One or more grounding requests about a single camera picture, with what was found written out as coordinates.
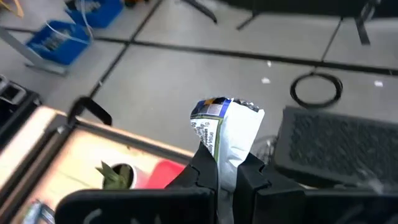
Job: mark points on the black metal table frame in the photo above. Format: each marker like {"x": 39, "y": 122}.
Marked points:
{"x": 93, "y": 107}

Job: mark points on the black perforated box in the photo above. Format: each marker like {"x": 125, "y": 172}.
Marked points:
{"x": 335, "y": 146}

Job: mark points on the grey cart base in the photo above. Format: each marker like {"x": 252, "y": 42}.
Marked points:
{"x": 31, "y": 56}

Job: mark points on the blue storage bin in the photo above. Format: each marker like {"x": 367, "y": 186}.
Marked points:
{"x": 102, "y": 14}
{"x": 62, "y": 49}

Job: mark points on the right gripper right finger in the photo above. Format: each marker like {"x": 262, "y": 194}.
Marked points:
{"x": 280, "y": 208}

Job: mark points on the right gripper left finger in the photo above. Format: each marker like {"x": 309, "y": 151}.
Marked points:
{"x": 140, "y": 208}

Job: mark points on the blue granola bar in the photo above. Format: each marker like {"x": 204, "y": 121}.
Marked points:
{"x": 230, "y": 130}
{"x": 38, "y": 214}

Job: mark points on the black case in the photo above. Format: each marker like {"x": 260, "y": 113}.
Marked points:
{"x": 15, "y": 105}

